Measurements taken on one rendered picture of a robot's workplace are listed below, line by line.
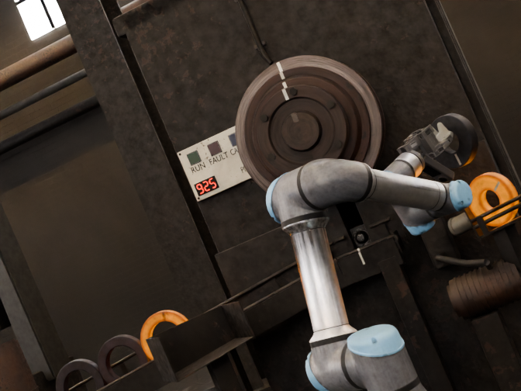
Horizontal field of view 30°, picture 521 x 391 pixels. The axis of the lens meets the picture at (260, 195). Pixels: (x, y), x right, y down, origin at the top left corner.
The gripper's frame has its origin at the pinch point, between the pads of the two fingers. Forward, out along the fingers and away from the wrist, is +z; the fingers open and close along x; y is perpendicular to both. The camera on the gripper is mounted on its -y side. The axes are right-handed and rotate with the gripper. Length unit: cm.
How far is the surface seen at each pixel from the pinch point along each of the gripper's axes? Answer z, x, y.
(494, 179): 0.0, -4.5, -17.1
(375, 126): 5.5, 27.1, 10.6
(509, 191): -1.0, -7.6, -21.6
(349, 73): 9.7, 27.8, 28.5
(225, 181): -14, 80, 20
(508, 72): 522, 338, -98
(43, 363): 107, 573, -61
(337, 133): -6.3, 30.6, 16.1
